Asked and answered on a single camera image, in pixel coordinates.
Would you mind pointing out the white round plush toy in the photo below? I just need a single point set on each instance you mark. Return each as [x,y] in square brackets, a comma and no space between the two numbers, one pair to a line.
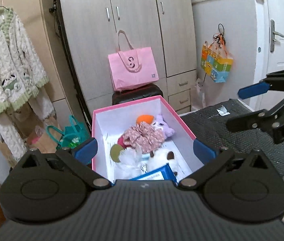
[161,157]

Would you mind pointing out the blue tissue pack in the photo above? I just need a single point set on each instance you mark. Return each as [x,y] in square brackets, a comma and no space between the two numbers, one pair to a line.
[162,173]

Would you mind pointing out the beige wardrobe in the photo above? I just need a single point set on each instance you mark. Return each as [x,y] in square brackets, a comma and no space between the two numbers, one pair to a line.
[94,29]

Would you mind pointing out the small white sachet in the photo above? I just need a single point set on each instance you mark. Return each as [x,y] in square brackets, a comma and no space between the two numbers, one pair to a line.
[222,110]

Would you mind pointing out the pink floral scrunchie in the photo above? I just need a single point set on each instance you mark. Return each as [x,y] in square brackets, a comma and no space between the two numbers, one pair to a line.
[144,135]

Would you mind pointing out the orange makeup sponge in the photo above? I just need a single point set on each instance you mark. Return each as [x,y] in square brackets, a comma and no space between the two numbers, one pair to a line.
[145,118]

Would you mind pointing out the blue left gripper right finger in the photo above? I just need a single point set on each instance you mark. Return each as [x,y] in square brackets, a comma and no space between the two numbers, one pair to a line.
[204,152]

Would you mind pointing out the white knitted cardigan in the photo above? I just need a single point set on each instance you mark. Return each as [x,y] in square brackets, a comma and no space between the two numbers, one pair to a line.
[22,80]

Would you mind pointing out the pink paper shopping bag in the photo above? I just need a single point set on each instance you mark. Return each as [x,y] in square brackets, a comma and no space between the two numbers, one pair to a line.
[133,68]

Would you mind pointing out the white mesh bath pouf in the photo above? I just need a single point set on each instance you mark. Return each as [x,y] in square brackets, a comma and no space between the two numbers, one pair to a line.
[130,164]

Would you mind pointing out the pink fluffy pompom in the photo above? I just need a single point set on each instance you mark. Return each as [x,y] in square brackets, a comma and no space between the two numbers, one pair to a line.
[121,143]

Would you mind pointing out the purple plush toy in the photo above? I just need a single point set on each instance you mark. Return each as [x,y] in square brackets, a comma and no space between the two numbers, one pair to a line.
[160,124]

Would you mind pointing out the green makeup sponge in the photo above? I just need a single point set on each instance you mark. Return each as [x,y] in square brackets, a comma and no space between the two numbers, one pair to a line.
[115,152]

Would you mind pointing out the pink storage box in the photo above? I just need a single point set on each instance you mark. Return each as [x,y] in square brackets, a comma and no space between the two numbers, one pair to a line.
[110,123]

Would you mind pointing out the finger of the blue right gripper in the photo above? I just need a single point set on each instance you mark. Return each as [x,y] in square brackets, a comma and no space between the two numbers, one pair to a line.
[253,90]
[245,122]

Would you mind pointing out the colourful hanging gift bag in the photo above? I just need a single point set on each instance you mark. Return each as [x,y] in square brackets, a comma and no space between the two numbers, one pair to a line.
[216,61]

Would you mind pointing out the silver door handle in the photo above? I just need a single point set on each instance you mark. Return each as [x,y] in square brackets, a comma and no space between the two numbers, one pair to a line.
[273,34]

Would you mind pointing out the green plastic bag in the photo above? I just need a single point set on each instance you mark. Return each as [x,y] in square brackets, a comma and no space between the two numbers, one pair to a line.
[72,135]

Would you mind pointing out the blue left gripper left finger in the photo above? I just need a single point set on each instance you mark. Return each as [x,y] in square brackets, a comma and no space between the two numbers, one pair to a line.
[85,151]

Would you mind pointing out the black suitcase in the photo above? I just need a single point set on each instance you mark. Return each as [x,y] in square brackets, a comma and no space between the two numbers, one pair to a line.
[149,90]

